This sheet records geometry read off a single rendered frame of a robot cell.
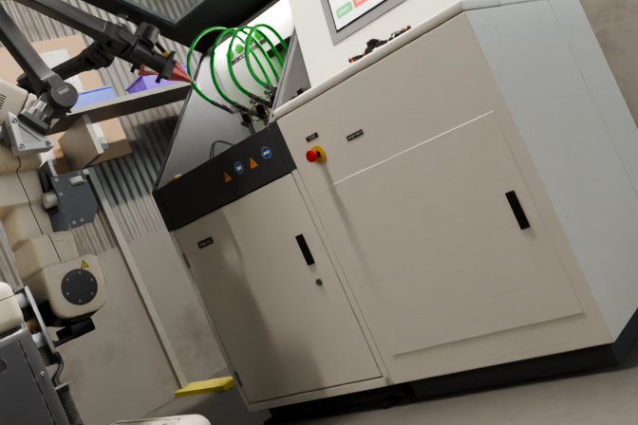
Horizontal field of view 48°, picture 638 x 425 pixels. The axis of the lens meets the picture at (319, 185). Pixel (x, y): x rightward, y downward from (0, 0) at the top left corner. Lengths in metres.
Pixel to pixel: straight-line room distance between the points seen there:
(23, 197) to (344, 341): 1.05
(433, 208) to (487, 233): 0.16
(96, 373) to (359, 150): 2.42
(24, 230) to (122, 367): 2.04
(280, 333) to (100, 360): 1.78
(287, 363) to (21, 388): 0.94
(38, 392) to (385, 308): 0.96
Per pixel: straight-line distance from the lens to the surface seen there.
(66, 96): 2.14
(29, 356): 1.93
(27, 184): 2.22
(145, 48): 2.33
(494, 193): 1.86
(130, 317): 4.16
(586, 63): 2.42
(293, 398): 2.56
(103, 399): 4.07
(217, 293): 2.60
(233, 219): 2.43
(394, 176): 1.98
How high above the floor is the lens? 0.67
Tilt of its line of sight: 1 degrees up
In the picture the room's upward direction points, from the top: 24 degrees counter-clockwise
